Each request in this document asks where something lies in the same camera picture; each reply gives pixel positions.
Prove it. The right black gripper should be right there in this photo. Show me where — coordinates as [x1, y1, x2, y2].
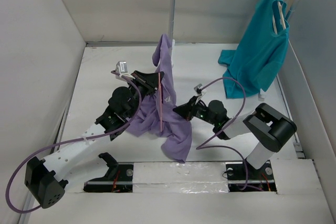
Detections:
[173, 95, 217, 126]

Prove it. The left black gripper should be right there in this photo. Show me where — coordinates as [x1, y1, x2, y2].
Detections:
[127, 71, 163, 119]

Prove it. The pink wire hanger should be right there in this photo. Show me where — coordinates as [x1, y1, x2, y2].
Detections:
[158, 72, 163, 132]

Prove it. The purple t-shirt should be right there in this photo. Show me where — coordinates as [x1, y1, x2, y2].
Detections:
[127, 34, 192, 163]

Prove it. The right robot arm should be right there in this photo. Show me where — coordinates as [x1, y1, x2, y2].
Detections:
[173, 96, 297, 178]

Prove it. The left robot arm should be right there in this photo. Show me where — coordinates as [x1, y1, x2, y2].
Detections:
[24, 71, 164, 209]

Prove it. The teal t-shirt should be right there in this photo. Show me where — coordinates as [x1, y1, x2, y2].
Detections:
[218, 0, 289, 99]

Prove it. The wooden hanger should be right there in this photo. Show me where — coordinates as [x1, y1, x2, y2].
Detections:
[272, 1, 287, 34]

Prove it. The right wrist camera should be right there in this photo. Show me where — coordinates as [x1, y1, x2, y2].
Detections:
[194, 83, 206, 98]

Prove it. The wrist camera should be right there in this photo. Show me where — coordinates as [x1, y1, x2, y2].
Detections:
[115, 61, 129, 77]
[194, 83, 206, 98]

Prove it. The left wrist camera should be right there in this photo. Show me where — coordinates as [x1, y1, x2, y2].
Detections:
[115, 61, 129, 77]

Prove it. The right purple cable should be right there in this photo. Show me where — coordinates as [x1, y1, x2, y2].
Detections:
[195, 77, 266, 192]

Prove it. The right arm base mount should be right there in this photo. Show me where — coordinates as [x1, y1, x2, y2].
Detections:
[222, 161, 277, 193]

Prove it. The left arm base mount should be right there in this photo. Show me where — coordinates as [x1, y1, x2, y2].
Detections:
[83, 152, 134, 193]

